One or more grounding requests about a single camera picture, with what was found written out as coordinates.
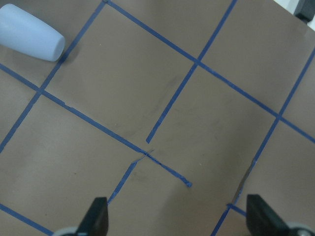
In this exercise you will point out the black power adapter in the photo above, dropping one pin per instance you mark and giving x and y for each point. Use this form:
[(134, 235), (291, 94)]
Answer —
[(305, 10)]

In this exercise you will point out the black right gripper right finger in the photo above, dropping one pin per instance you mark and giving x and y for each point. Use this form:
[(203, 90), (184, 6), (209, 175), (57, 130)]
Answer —
[(262, 220)]

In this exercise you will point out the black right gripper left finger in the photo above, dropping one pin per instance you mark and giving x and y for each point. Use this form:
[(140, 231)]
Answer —
[(94, 223)]

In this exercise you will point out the light blue plastic cup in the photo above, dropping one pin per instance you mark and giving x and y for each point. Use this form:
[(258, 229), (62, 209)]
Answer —
[(25, 33)]

